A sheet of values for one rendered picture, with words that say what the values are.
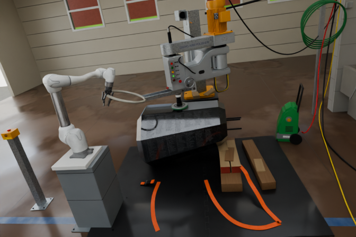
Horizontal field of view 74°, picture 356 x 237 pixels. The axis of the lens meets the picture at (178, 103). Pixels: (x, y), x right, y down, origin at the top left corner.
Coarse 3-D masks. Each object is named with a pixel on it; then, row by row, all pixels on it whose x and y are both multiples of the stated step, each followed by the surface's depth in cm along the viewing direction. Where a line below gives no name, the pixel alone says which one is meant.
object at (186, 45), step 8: (232, 32) 296; (184, 40) 288; (192, 40) 281; (200, 40) 285; (208, 40) 288; (216, 40) 291; (224, 40) 295; (232, 40) 299; (168, 48) 274; (176, 48) 276; (184, 48) 280; (192, 48) 284; (200, 48) 288
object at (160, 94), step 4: (184, 88) 301; (188, 88) 303; (156, 92) 300; (160, 92) 302; (164, 92) 304; (168, 92) 295; (172, 92) 296; (176, 92) 299; (180, 92) 301; (144, 96) 296; (148, 96) 298; (152, 96) 288; (156, 96) 290; (160, 96) 292; (164, 96) 294; (148, 100) 288
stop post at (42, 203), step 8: (16, 128) 268; (8, 136) 259; (16, 136) 268; (16, 144) 267; (16, 152) 269; (24, 152) 277; (16, 160) 273; (24, 160) 276; (24, 168) 277; (24, 176) 282; (32, 176) 285; (32, 184) 286; (32, 192) 291; (40, 192) 296; (40, 200) 295; (48, 200) 306; (32, 208) 295; (40, 208) 294
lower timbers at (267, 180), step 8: (248, 144) 343; (248, 152) 325; (256, 152) 323; (248, 160) 324; (224, 176) 284; (232, 176) 282; (240, 176) 280; (256, 176) 289; (264, 176) 277; (272, 176) 276; (224, 184) 273; (232, 184) 271; (240, 184) 270; (264, 184) 268; (272, 184) 268
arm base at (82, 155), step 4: (88, 148) 244; (92, 148) 248; (80, 152) 235; (84, 152) 237; (88, 152) 239; (92, 152) 241; (72, 156) 237; (76, 156) 236; (80, 156) 235; (84, 156) 234
